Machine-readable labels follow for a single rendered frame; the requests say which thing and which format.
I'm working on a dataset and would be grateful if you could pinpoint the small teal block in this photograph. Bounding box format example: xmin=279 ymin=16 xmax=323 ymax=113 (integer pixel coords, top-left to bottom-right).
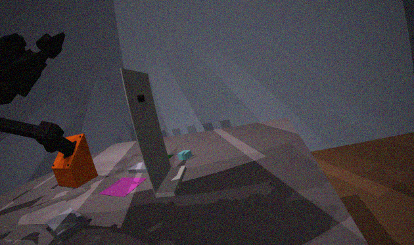
xmin=177 ymin=150 xmax=192 ymax=160

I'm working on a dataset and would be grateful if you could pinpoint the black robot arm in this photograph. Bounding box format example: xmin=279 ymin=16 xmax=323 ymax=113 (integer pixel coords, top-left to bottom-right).
xmin=0 ymin=33 xmax=77 ymax=158

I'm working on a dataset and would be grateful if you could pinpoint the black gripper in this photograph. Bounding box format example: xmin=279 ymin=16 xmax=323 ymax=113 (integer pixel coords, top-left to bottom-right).
xmin=2 ymin=32 xmax=65 ymax=92

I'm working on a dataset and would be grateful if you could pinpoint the grey panel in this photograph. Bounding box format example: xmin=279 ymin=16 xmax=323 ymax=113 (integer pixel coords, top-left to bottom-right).
xmin=120 ymin=68 xmax=186 ymax=198

